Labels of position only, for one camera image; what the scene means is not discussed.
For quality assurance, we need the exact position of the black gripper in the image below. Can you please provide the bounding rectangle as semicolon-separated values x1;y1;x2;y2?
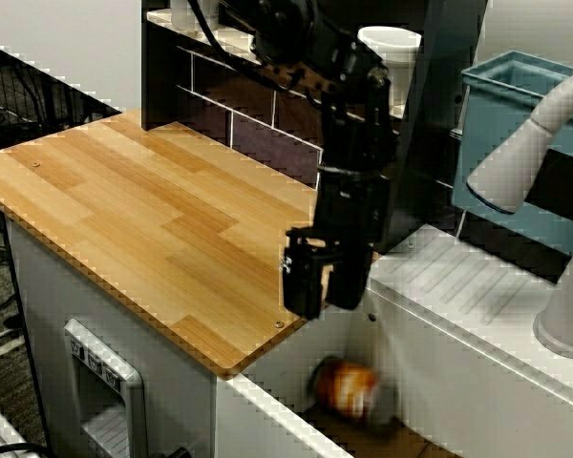
279;166;392;321

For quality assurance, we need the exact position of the orange-brown food can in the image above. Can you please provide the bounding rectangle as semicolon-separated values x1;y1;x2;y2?
312;357;398;429

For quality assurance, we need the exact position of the white toy sink unit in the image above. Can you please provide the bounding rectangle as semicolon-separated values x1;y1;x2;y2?
214;222;573;458

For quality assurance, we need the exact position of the dark tile-pattern backsplash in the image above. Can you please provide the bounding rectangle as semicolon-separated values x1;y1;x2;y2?
140;0;327;191

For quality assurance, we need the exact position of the wooden countertop board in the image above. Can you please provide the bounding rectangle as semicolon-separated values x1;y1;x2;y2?
0;108;383;382

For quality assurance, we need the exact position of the teal plastic bin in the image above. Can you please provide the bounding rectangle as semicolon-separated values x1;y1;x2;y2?
451;50;573;255

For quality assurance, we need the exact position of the grey toy faucet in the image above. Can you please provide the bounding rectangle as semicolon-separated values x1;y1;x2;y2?
466;66;573;360

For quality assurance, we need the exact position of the black upright panel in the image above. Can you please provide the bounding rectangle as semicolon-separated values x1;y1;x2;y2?
386;0;489;255

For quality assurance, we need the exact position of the grey toy dishwasher panel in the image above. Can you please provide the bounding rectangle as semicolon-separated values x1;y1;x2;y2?
62;318;148;458

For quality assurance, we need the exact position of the white toy kitchen cabinet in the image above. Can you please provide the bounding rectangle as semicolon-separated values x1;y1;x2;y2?
4;209;221;458

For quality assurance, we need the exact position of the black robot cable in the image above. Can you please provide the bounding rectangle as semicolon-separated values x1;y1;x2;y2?
185;0;290;93

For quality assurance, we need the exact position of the black wire mesh fence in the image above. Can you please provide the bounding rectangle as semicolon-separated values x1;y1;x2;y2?
0;40;123;147

